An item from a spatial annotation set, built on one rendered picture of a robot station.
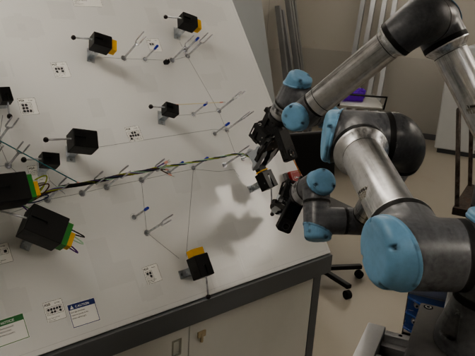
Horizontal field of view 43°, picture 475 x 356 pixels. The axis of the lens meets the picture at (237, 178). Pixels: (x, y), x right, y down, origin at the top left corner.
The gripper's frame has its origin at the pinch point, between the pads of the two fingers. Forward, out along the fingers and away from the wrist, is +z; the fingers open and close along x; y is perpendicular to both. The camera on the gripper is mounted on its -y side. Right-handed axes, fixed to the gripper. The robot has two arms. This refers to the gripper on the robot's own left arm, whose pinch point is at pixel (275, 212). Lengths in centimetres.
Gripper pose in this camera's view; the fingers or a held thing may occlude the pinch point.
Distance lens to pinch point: 194.0
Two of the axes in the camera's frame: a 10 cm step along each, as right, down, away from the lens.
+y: 3.1, -8.9, 3.5
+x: -9.0, -3.9, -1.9
